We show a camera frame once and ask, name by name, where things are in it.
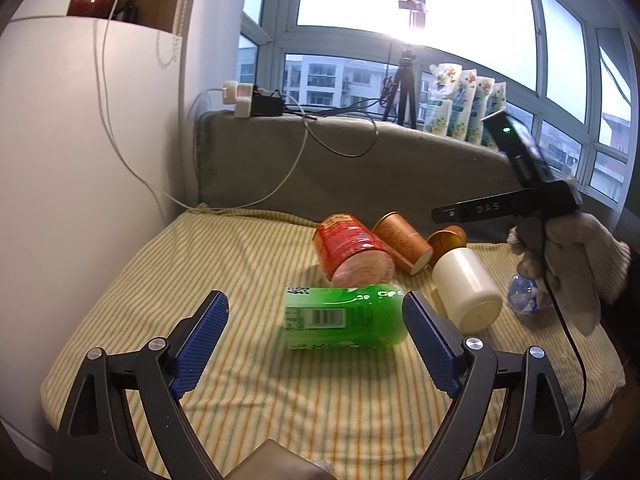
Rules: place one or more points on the grey gloved right hand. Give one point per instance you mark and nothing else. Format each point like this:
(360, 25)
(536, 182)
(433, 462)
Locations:
(590, 273)

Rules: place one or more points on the orange paper cup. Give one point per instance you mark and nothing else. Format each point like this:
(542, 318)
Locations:
(409, 249)
(444, 240)

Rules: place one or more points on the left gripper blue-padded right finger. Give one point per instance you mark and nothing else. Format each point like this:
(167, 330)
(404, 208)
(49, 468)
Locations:
(534, 437)

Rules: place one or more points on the black tripod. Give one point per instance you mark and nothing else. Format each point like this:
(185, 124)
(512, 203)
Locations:
(401, 88)

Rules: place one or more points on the black power adapter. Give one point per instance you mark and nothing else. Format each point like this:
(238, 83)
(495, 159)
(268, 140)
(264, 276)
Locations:
(266, 103)

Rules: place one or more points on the white plastic cup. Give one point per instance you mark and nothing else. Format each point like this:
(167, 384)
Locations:
(470, 296)

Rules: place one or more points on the white power strip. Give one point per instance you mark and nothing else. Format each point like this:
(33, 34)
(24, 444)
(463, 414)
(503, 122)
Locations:
(240, 95)

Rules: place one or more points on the striped yellow cushion cover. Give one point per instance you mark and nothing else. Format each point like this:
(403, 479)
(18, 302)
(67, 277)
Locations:
(263, 411)

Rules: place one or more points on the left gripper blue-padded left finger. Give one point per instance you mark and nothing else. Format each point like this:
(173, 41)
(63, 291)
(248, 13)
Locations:
(96, 437)

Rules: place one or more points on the blue orange plastic bottle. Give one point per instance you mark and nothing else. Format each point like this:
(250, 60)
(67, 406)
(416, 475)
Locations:
(524, 297)

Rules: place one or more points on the grey sofa backrest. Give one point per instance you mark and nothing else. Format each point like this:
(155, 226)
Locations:
(317, 167)

